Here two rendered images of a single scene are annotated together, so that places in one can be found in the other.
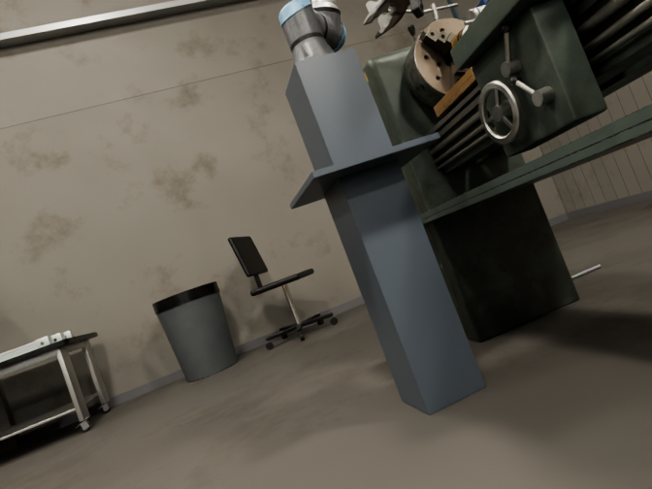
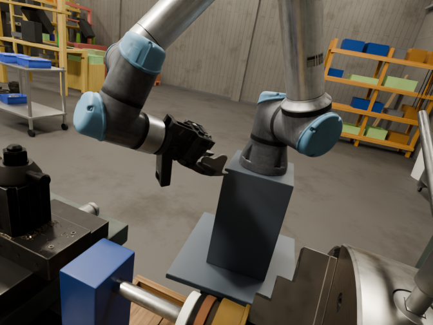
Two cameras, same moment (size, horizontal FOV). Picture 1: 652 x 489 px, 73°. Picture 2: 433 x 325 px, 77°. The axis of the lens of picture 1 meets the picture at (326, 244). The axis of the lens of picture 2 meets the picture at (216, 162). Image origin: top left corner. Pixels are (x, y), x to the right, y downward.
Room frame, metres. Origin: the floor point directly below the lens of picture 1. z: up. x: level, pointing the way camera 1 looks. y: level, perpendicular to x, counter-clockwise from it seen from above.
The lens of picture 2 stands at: (1.63, -0.96, 1.40)
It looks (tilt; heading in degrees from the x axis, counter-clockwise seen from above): 21 degrees down; 116
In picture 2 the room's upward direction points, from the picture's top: 11 degrees clockwise
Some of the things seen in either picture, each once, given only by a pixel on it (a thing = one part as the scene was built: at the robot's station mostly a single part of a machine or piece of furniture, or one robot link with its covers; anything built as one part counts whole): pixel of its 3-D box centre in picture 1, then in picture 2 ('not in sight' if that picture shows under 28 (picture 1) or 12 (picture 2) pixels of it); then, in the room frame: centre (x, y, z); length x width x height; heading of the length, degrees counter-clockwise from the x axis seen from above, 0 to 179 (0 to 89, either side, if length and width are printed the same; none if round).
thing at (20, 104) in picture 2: not in sight; (21, 89); (-2.49, 1.07, 0.50); 1.10 x 0.61 x 0.99; 12
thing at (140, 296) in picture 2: not in sight; (149, 300); (1.47, -0.75, 1.08); 0.13 x 0.07 x 0.07; 9
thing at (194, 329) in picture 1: (199, 332); not in sight; (3.82, 1.29, 0.36); 0.58 x 0.56 x 0.71; 15
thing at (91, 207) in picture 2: (473, 17); (91, 210); (1.08, -0.54, 0.95); 0.07 x 0.04 x 0.04; 99
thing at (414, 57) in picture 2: not in sight; (370, 97); (1.57, 6.20, 1.10); 2.38 x 0.64 x 2.20; 15
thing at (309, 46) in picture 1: (312, 57); (266, 151); (1.41, -0.17, 1.15); 0.15 x 0.15 x 0.10
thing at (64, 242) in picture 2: not in sight; (32, 235); (1.14, -0.72, 1.00); 0.20 x 0.10 x 0.05; 9
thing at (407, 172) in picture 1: (460, 230); not in sight; (2.11, -0.62, 0.43); 0.60 x 0.48 x 0.86; 9
